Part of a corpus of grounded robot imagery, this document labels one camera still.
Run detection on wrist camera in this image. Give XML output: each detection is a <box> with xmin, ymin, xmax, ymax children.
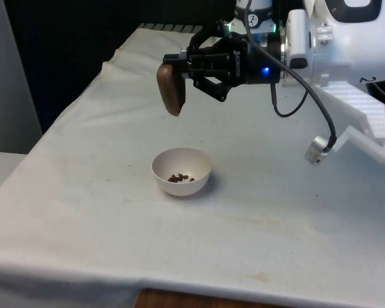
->
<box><xmin>304</xmin><ymin>135</ymin><xmax>338</xmax><ymax>168</ymax></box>

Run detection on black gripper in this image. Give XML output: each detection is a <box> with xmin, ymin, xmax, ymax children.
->
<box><xmin>163</xmin><ymin>20</ymin><xmax>286</xmax><ymax>104</ymax></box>

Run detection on black cable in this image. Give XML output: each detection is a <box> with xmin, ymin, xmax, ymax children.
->
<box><xmin>243</xmin><ymin>0</ymin><xmax>339</xmax><ymax>150</ymax></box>
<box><xmin>269</xmin><ymin>83</ymin><xmax>309</xmax><ymax>118</ymax></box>

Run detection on coffee beans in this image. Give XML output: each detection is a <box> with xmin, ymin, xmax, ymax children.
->
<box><xmin>166</xmin><ymin>173</ymin><xmax>196</xmax><ymax>184</ymax></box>

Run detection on white bowl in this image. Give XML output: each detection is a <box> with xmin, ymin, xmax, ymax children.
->
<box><xmin>151</xmin><ymin>146</ymin><xmax>213</xmax><ymax>198</ymax></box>

